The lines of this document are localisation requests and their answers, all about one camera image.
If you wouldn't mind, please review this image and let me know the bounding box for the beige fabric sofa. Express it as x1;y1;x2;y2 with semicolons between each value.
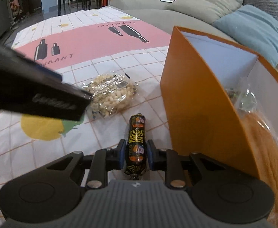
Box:
109;0;278;71

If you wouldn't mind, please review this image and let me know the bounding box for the bagged sliced bread loaf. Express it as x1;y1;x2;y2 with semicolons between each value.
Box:
226;78;278;227

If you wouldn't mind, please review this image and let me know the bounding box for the light blue cushion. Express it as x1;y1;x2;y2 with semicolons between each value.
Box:
212;5;278;67

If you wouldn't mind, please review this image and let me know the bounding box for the clear bag of peanuts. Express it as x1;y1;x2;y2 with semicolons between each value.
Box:
81;73;138;119

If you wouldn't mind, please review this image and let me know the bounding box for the pink white patterned tablecloth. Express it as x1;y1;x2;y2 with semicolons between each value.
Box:
0;6;173;226

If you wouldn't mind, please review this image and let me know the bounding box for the orange cardboard storage box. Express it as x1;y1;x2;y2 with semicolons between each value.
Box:
160;26;278;177

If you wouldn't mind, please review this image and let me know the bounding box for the black yellow sausage stick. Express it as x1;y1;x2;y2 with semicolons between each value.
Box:
124;113;147;180

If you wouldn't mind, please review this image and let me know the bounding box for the beige cushion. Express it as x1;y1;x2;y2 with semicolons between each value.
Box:
166;0;243;24

